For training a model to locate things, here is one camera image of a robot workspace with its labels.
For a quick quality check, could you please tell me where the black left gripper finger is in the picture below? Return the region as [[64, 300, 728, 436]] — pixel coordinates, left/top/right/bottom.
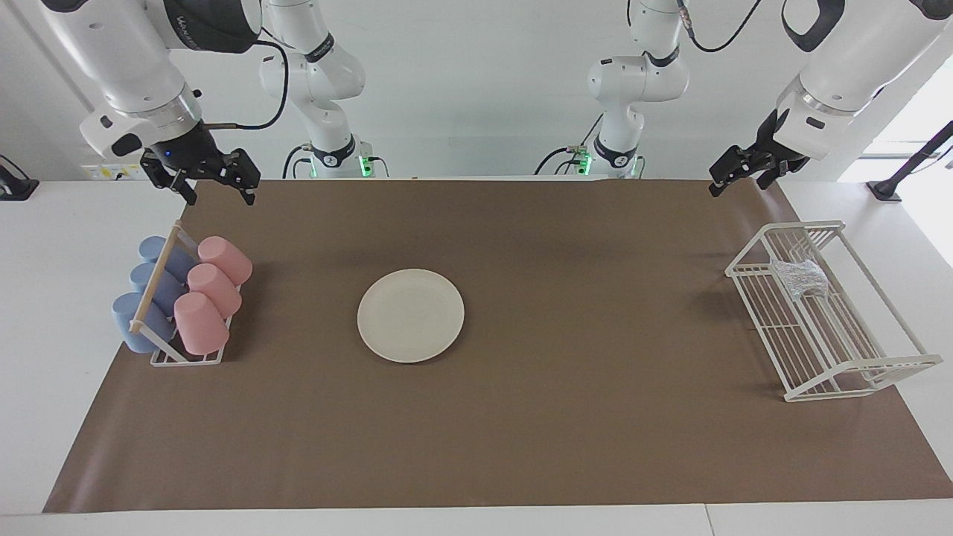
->
[[755, 160, 790, 191], [707, 147, 749, 199]]

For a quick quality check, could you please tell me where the silver mesh scrubber sponge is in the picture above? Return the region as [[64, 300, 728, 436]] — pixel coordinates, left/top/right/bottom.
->
[[772, 258, 829, 301]]

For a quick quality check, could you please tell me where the cream round plate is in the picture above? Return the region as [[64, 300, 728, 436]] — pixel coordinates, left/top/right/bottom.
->
[[357, 269, 465, 364]]

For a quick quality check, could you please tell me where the blue cup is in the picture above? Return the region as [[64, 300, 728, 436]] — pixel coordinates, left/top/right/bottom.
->
[[138, 236, 196, 280], [130, 262, 187, 313], [112, 292, 177, 354]]

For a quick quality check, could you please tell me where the pink cup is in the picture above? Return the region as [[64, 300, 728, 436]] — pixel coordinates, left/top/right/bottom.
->
[[197, 236, 253, 286], [173, 292, 230, 356], [187, 264, 243, 319]]

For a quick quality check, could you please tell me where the black stand with pole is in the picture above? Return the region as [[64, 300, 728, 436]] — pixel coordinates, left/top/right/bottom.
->
[[866, 121, 953, 202]]

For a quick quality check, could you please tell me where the black table clamp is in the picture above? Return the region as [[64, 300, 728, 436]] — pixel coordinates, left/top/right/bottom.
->
[[0, 154, 39, 201]]

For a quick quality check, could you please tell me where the brown table mat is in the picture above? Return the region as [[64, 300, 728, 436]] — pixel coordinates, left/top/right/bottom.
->
[[42, 179, 953, 514]]

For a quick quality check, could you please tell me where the black base cable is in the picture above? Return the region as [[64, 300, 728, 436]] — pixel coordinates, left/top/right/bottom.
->
[[535, 112, 605, 176], [282, 144, 315, 179]]

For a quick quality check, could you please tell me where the white wall socket strip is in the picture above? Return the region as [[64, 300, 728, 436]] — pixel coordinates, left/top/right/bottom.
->
[[80, 162, 146, 182]]

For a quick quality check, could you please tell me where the wire cup rack wooden rod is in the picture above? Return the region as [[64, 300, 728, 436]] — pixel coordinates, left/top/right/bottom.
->
[[129, 220, 243, 367]]

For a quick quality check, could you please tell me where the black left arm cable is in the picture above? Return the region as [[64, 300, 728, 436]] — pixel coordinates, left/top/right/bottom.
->
[[674, 0, 764, 54]]

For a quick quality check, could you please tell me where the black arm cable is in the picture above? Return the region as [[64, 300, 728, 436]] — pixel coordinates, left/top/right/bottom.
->
[[203, 39, 290, 132], [674, 0, 764, 54]]

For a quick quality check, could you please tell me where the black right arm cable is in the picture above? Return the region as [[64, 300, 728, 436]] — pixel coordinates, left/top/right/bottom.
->
[[203, 39, 290, 132]]

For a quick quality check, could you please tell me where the white wire dish rack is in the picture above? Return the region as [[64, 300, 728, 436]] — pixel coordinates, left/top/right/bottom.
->
[[725, 220, 943, 403]]

